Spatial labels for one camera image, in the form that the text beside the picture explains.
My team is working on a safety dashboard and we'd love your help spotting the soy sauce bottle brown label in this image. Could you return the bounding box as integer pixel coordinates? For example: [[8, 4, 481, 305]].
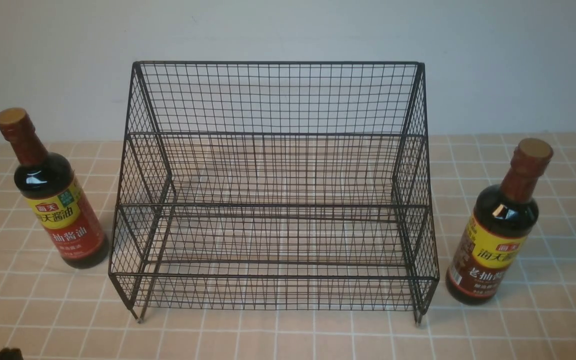
[[445, 137, 554, 305]]

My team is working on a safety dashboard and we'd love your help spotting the soy sauce bottle red label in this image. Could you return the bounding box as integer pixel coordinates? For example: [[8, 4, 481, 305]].
[[0, 107, 110, 269]]

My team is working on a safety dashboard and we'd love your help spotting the dark object at bottom edge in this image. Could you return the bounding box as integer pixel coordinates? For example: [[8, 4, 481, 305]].
[[0, 347, 25, 360]]

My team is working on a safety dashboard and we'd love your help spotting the black wire mesh shelf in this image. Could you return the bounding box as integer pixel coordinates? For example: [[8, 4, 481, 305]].
[[109, 60, 441, 324]]

